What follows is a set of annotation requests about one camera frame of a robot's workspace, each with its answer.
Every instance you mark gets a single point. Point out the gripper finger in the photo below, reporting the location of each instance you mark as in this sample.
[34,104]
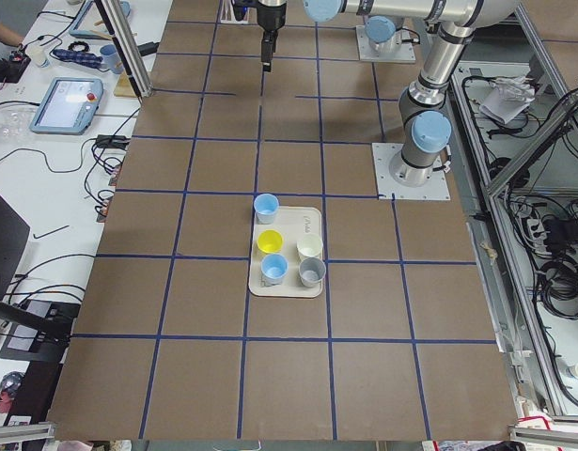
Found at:
[265,51]
[272,38]

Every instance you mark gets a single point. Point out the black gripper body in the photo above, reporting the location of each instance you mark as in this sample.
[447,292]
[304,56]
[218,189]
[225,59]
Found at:
[271,18]

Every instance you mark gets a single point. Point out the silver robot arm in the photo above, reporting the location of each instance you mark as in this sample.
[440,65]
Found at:
[427,130]
[384,33]

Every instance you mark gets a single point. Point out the blue cup on desk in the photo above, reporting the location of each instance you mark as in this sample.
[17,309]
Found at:
[111,59]

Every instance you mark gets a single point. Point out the blue cup back of tray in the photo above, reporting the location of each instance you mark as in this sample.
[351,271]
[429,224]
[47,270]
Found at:
[266,207]

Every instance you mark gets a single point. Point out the blue cup of tray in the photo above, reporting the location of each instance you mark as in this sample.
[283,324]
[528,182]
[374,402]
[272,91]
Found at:
[266,207]
[274,268]

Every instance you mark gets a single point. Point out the yellow plastic cup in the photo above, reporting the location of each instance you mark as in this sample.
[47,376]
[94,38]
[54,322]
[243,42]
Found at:
[270,241]

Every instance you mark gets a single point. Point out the pale green plastic cup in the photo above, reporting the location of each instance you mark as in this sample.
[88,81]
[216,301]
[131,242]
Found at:
[309,245]

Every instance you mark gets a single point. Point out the white paper cup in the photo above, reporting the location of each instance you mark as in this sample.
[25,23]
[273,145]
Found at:
[37,55]

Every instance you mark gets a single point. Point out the blue cup front of tray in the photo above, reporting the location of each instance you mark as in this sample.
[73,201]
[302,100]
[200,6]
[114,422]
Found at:
[274,268]

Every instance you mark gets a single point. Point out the grey plastic cup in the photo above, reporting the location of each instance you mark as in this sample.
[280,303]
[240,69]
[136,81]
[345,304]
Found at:
[312,271]

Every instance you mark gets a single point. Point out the black power adapter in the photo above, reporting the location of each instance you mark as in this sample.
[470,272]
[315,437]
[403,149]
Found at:
[148,48]

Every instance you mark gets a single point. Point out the wooden mug tree stand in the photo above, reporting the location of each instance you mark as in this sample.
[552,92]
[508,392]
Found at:
[134,72]

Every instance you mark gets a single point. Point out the blue plaid cloth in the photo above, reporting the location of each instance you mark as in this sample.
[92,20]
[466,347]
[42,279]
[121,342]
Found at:
[84,59]

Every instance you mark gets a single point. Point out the far blue teach pendant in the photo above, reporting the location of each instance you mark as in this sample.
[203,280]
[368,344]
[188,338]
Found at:
[88,23]

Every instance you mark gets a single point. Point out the blue teach pendant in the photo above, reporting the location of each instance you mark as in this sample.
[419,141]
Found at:
[68,106]
[88,23]

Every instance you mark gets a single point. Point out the near blue teach pendant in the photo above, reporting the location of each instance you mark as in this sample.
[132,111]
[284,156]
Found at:
[68,106]

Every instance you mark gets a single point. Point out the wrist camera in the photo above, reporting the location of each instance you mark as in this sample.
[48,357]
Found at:
[241,9]

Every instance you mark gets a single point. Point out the white wire cup rack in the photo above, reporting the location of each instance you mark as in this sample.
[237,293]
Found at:
[227,15]

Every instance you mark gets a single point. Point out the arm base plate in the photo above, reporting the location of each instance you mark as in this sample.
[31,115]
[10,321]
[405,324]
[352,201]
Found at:
[399,49]
[425,183]

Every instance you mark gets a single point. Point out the aluminium frame post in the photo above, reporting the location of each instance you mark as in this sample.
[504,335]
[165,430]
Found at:
[113,7]

